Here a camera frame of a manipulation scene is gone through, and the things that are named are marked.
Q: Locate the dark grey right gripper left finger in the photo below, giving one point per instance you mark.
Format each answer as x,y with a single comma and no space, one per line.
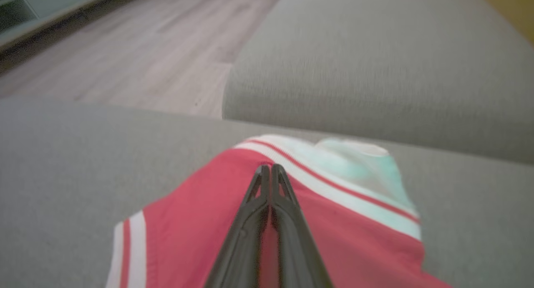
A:
242,246

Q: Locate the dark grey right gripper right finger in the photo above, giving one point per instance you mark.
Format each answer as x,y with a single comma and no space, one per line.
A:
296,246

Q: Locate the red shirt with white trim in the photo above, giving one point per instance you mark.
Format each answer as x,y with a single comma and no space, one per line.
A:
358,238

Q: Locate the grey sofa back cushion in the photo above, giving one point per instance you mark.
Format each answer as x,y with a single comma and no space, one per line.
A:
375,71

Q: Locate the white and mint tv cabinet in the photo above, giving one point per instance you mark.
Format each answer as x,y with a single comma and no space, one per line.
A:
37,8

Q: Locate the large grey sofa seat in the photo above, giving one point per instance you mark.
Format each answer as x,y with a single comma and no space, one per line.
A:
83,175

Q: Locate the yellow sofa backrest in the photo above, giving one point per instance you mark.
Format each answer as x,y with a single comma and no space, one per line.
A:
513,8

